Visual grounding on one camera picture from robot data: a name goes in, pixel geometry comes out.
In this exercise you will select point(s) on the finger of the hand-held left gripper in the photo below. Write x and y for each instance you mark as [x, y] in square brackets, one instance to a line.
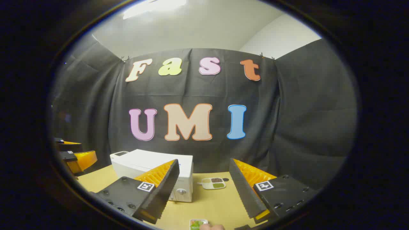
[81, 161]
[68, 147]

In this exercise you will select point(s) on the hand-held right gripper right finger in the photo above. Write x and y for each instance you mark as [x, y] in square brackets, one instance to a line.
[244, 191]

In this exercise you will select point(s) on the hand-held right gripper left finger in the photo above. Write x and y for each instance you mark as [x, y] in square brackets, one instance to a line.
[163, 188]

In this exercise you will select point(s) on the divided plate of food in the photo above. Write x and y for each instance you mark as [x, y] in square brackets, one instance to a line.
[213, 183]

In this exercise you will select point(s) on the white microwave oven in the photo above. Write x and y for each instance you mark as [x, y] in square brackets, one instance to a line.
[143, 161]

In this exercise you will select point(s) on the sandwich with green lettuce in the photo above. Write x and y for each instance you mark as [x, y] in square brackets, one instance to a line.
[195, 225]

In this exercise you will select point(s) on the white rectangular tray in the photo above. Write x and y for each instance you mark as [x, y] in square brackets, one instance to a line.
[191, 221]

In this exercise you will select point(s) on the black backdrop cloth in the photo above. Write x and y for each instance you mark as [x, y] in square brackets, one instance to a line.
[287, 111]

